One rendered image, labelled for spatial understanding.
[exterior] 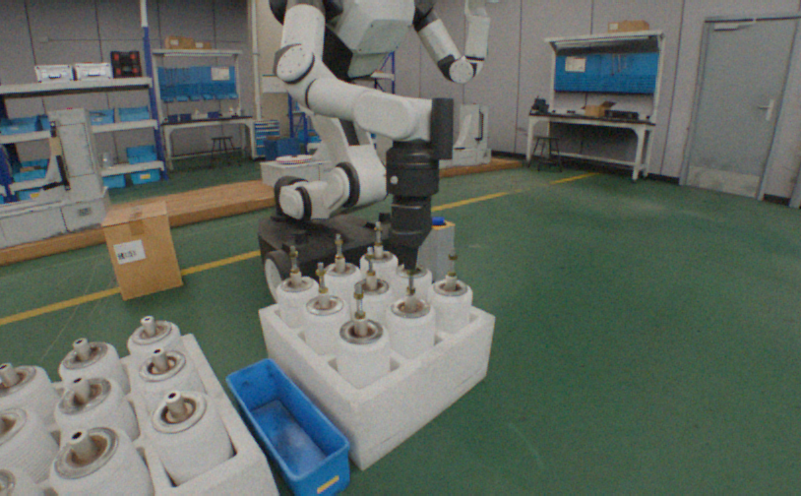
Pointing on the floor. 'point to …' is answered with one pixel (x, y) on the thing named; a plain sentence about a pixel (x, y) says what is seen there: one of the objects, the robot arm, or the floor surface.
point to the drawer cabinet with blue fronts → (262, 135)
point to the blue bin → (291, 430)
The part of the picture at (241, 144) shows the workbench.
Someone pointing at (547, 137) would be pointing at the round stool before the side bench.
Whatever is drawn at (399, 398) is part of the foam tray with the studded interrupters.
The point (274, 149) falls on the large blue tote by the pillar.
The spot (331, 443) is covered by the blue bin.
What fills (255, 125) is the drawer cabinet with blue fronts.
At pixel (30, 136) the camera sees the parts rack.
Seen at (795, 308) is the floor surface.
